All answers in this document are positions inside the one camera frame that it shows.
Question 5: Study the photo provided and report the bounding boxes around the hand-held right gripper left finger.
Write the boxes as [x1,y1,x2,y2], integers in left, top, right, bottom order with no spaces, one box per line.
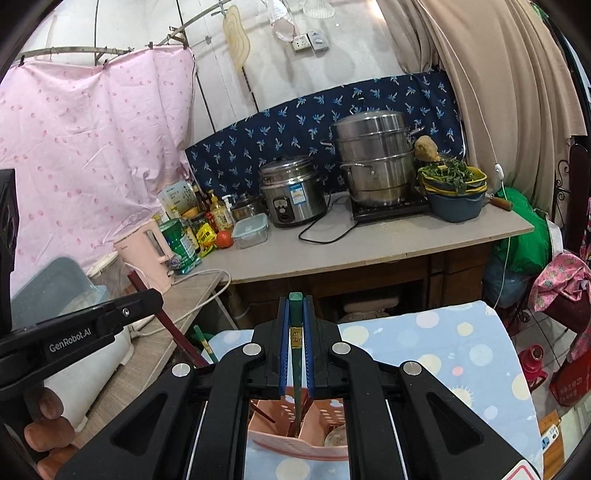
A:
[55,296,291,480]

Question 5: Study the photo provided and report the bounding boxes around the green chopstick with gold band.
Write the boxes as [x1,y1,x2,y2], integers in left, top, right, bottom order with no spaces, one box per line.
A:
[193,324,220,365]
[287,291,309,439]

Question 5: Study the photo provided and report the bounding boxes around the wooden cabinet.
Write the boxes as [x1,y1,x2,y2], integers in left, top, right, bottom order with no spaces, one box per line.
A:
[230,242,496,326]

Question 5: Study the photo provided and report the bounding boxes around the pink patterned cloth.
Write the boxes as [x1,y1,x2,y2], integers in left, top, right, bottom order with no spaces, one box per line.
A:
[529,251,591,334]

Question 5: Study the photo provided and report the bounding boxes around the green can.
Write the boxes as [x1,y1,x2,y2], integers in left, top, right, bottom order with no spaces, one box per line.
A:
[159,218,202,276]

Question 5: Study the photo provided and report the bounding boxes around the clear container with blue lid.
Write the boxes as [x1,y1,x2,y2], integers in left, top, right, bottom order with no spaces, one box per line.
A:
[232,213,269,249]

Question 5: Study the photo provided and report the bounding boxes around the light blue dotted tablecloth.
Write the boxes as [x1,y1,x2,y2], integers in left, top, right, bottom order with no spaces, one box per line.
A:
[203,300,543,480]

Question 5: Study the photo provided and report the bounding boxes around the clear hanging plastic bag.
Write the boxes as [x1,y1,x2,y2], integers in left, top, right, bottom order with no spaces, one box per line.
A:
[267,0,297,43]

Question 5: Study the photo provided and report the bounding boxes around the dark metal chair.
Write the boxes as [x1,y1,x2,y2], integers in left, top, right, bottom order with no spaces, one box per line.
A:
[554,143,591,259]

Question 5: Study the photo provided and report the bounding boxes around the stacked steel steamer pot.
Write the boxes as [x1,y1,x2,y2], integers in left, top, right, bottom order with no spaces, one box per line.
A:
[321,111,426,208]

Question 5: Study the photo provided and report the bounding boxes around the navy leaf-print cloth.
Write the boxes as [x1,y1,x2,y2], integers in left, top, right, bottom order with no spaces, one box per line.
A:
[185,71,467,204]

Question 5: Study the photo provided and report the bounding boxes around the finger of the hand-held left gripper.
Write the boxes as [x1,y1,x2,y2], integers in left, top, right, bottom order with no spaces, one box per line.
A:
[14,288,165,346]

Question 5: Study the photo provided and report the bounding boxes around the blue plastic basin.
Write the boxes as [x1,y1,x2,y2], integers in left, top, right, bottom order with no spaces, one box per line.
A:
[425,187,486,223]

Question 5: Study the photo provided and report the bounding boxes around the pink perforated utensil basket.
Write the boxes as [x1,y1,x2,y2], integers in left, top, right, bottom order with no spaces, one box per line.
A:
[247,398,350,462]

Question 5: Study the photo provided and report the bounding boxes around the red bag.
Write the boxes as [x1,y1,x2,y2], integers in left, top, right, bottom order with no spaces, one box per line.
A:
[549,348,591,408]

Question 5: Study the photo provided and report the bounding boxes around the white carton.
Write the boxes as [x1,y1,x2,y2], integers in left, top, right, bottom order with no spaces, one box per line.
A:
[157,182,197,216]

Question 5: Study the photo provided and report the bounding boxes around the brown ginger root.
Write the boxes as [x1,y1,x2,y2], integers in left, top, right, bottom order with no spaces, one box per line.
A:
[414,135,441,162]

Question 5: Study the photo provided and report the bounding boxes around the pink dotted curtain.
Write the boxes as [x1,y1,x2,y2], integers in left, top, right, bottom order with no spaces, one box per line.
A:
[0,46,197,296]

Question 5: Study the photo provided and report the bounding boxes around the curved metal curtain rod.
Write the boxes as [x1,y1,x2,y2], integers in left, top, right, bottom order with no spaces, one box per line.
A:
[18,0,232,66]

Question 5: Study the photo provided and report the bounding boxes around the pale wooden cutting board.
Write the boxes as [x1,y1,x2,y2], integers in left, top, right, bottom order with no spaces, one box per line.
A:
[222,4,253,73]

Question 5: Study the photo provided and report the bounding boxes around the black power cable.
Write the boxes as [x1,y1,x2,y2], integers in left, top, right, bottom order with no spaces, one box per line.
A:
[298,191,366,244]

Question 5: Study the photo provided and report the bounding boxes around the beige curtain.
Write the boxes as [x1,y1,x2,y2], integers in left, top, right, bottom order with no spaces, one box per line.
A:
[376,0,583,227]

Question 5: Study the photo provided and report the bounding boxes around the steel rice cooker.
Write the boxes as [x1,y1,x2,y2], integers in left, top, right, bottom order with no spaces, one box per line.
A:
[257,155,328,228]

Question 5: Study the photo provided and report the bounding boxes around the green plastic bag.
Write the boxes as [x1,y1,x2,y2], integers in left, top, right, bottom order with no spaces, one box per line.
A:
[490,187,553,276]

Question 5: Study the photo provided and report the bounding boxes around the yellow snack packet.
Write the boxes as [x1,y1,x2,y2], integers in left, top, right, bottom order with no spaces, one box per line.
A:
[196,224,218,254]

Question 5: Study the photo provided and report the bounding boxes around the pink electric kettle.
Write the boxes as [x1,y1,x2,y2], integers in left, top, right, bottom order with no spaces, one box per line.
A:
[113,218,174,291]

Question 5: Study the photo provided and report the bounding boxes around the white kettle cable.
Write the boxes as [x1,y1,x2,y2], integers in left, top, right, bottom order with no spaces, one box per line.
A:
[124,269,232,334]

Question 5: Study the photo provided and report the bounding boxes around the black induction cooktop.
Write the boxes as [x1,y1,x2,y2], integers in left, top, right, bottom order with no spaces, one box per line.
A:
[348,191,432,225]

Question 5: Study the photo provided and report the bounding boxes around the sauce bottle with yellow label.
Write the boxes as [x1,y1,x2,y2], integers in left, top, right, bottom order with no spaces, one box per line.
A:
[210,196,235,232]

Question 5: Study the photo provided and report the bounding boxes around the small lidded steel pot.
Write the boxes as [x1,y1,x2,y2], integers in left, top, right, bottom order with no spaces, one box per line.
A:
[230,194,265,221]

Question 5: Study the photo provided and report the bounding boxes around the red plastic stool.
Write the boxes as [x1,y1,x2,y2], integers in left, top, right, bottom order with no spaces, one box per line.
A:
[517,344,550,394]

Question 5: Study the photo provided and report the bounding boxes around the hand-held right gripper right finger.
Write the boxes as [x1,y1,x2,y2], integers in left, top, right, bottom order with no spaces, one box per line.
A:
[302,296,529,480]

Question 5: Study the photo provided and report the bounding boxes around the person's left hand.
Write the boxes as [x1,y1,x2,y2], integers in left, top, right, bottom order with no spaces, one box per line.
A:
[23,387,79,480]

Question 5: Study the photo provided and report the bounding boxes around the leafy green vegetables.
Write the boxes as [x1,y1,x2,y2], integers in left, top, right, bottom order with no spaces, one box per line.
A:
[419,157,476,192]

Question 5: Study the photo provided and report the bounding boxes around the yellow plastic basin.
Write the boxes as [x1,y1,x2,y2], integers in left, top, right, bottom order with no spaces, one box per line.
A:
[418,164,489,195]

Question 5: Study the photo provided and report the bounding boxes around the white cable with switch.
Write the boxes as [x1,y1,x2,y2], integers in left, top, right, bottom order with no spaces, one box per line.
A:
[422,0,511,308]

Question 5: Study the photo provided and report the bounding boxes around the white tub with grey lid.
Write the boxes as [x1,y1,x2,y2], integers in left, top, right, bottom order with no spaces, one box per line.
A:
[9,256,134,418]

